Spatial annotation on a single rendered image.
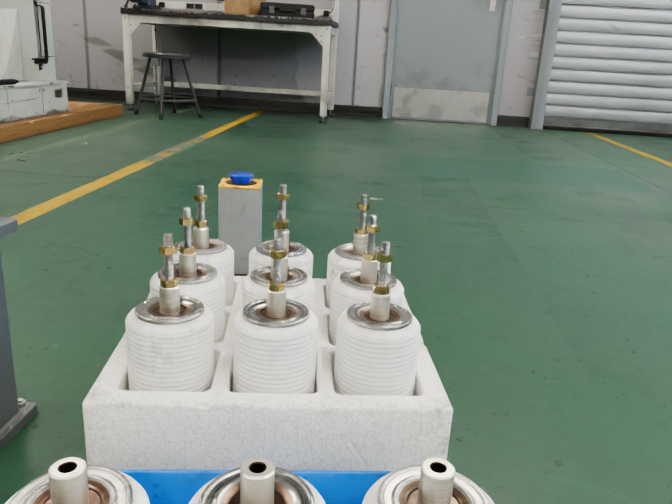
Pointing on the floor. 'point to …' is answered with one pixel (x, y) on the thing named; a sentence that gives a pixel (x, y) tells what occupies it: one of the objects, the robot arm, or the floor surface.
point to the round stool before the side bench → (163, 82)
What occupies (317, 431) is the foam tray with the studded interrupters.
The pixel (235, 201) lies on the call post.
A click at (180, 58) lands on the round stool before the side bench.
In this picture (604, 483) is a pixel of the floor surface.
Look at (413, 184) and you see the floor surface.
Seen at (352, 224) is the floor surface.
